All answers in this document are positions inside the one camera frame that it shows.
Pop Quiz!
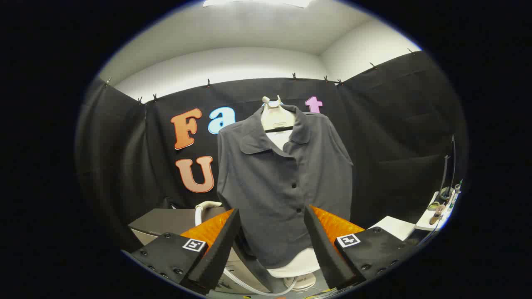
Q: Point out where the white cabinet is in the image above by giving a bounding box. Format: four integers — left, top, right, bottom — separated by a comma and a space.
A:
368, 216, 416, 241

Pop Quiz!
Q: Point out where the round mannequin stand base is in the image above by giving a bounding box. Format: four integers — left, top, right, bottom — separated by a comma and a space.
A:
284, 273, 316, 291

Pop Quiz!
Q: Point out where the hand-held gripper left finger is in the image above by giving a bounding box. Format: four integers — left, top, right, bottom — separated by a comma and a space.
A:
130, 208, 241, 296

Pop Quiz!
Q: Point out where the white mannequin torso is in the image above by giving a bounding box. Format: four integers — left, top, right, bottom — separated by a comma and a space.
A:
261, 96, 321, 279

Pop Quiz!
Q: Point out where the white side table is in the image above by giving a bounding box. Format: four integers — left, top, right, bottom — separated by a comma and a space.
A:
416, 191, 453, 231

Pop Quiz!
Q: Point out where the grey drawer cabinet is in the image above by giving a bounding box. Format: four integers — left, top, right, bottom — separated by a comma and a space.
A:
128, 207, 273, 293

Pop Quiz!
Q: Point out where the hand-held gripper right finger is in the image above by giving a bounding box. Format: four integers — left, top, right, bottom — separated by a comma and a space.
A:
303, 204, 418, 290

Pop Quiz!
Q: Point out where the grey collared button shirt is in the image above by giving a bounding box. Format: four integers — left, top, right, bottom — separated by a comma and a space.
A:
216, 104, 354, 268

